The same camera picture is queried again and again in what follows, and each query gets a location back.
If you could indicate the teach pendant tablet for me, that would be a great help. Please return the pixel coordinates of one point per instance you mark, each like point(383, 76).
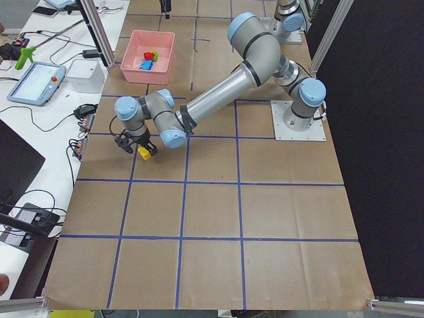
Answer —
point(38, 84)

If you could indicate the aluminium frame post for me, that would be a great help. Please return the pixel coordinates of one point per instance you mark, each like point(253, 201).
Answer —
point(97, 32)

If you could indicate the red toy block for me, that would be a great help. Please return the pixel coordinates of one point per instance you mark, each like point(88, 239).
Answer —
point(148, 55)

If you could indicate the white plastic container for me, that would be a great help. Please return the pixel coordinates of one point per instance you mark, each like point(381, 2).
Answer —
point(85, 76)

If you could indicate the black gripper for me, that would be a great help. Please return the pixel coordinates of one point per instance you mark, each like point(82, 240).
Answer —
point(164, 4)
point(143, 140)

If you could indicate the metal reacher grabber tool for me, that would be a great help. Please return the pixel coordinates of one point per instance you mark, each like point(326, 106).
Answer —
point(26, 53)

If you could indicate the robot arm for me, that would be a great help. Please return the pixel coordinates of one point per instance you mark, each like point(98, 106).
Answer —
point(287, 21)
point(262, 60)

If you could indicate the black power adapter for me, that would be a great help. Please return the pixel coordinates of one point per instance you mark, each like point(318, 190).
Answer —
point(90, 54)

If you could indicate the yellow toy block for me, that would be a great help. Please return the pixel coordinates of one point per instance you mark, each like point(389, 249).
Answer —
point(144, 153)

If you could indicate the green toy block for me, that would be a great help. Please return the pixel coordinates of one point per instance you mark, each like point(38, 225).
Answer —
point(155, 57)

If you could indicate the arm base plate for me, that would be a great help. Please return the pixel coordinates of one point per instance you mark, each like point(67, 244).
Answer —
point(284, 37)
point(289, 127)

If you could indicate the pink plastic box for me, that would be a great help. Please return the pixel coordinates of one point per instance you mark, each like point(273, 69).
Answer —
point(142, 41)

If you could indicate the black smartphone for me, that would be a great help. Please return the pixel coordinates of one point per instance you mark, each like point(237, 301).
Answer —
point(45, 11)

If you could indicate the blue toy block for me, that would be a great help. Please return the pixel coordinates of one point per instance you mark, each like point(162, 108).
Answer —
point(146, 65)

